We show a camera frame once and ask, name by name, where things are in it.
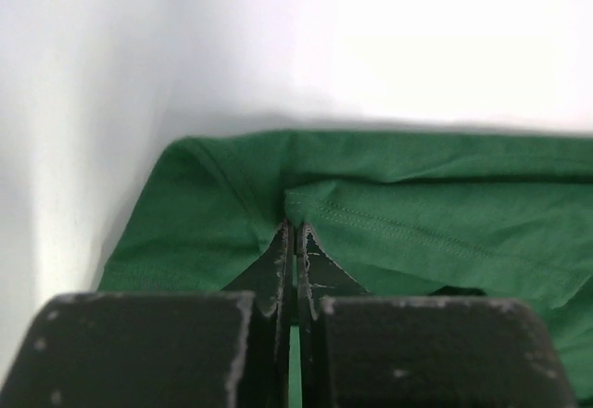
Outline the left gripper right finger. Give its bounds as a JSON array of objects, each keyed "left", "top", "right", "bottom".
[{"left": 296, "top": 224, "right": 577, "bottom": 407}]

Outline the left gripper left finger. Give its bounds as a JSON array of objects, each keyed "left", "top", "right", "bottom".
[{"left": 1, "top": 223, "right": 293, "bottom": 407}]

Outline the green t shirt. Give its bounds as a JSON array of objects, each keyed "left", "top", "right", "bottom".
[{"left": 99, "top": 131, "right": 592, "bottom": 407}]

